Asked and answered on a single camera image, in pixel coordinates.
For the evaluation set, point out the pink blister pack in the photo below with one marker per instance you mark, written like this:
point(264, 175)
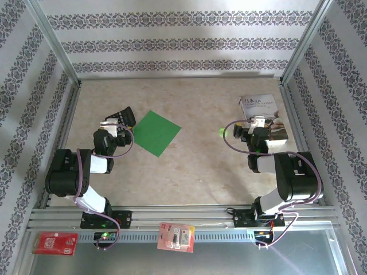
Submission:
point(175, 237)

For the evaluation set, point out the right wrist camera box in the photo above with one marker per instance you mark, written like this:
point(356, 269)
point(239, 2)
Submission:
point(256, 121)

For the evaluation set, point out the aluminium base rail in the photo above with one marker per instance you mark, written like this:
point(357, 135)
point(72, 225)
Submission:
point(186, 213)

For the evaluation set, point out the green paper sheet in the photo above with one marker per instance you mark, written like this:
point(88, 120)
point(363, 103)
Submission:
point(156, 133)

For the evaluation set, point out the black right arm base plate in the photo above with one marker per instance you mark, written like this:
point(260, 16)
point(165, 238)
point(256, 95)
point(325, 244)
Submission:
point(242, 219)

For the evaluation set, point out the small controller board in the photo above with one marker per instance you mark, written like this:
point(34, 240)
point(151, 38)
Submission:
point(104, 235)
point(262, 234)

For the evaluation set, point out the aluminium side rail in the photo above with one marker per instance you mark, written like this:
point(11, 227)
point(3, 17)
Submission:
point(293, 114)
point(63, 143)

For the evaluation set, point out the thin aluminium back rail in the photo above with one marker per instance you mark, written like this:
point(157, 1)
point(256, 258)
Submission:
point(172, 77)

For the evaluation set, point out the red flat package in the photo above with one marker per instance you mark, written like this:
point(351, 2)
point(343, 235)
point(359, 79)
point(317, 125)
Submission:
point(54, 243)

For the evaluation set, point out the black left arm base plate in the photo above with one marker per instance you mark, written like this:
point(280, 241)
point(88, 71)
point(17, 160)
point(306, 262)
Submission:
point(124, 219)

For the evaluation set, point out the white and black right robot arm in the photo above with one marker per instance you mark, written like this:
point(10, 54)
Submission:
point(301, 180)

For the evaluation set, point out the grey metal sheet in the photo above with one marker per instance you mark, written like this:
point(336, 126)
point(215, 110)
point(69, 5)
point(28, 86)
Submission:
point(229, 257)

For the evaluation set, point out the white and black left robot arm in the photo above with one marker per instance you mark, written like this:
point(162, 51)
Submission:
point(63, 174)

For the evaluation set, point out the aluminium frame post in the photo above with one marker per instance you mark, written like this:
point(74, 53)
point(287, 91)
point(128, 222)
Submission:
point(54, 43)
point(305, 43)

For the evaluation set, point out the black calculator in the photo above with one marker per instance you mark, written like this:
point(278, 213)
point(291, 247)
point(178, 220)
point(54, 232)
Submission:
point(126, 114)

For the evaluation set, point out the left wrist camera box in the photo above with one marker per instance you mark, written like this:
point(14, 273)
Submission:
point(110, 126)

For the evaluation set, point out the book with photo cover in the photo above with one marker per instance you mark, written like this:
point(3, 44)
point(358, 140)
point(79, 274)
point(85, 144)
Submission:
point(258, 104)

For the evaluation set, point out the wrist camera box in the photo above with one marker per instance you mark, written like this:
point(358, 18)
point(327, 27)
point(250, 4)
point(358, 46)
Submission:
point(256, 121)
point(110, 126)

